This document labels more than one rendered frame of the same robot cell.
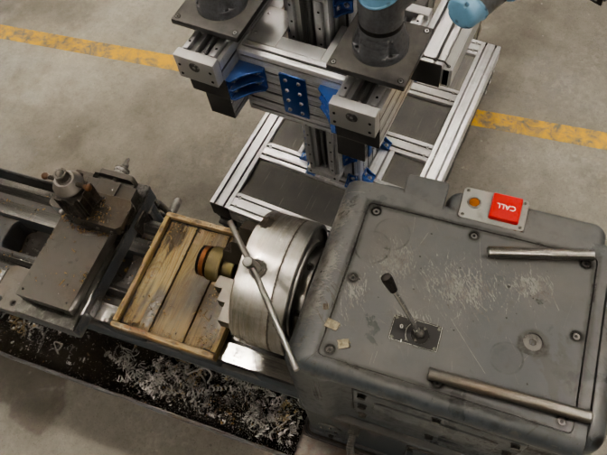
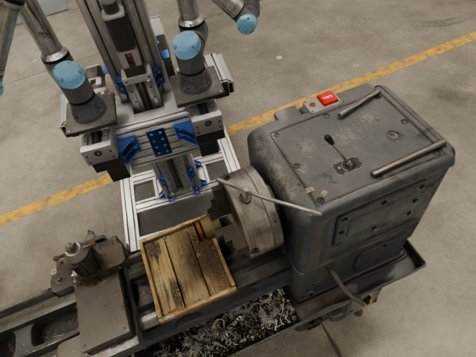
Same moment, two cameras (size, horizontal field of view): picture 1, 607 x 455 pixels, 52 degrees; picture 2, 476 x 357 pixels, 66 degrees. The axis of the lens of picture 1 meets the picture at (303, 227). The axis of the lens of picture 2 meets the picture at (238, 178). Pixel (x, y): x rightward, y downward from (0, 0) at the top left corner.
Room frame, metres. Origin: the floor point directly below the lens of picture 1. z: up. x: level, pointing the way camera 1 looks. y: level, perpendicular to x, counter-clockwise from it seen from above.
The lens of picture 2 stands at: (0.09, 0.59, 2.21)
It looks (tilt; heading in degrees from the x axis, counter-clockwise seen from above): 52 degrees down; 317
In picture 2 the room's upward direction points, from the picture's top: 10 degrees counter-clockwise
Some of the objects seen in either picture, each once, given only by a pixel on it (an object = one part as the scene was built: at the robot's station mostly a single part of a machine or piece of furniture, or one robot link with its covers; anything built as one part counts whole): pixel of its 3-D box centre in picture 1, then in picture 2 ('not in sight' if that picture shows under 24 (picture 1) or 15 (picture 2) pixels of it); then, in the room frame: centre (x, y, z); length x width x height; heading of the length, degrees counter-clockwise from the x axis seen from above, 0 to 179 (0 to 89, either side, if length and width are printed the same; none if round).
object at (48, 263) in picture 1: (83, 236); (98, 287); (0.92, 0.60, 0.95); 0.43 x 0.17 x 0.05; 151
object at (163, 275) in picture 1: (190, 283); (185, 265); (0.75, 0.33, 0.89); 0.36 x 0.30 x 0.04; 151
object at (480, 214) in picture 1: (491, 214); (321, 106); (0.60, -0.40, 1.23); 0.13 x 0.08 x 0.05; 61
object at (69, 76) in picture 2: not in sight; (72, 81); (1.49, 0.11, 1.33); 0.13 x 0.12 x 0.14; 166
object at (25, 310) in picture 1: (73, 246); (93, 302); (0.93, 0.65, 0.90); 0.47 x 0.30 x 0.06; 151
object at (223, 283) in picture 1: (232, 307); (236, 240); (0.57, 0.19, 1.08); 0.12 x 0.11 x 0.05; 151
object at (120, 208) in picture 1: (96, 212); (99, 265); (0.96, 0.55, 0.99); 0.20 x 0.10 x 0.05; 61
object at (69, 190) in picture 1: (66, 181); (74, 251); (0.97, 0.57, 1.13); 0.08 x 0.08 x 0.03
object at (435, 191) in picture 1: (424, 196); (288, 117); (0.67, -0.27, 1.24); 0.09 x 0.08 x 0.03; 61
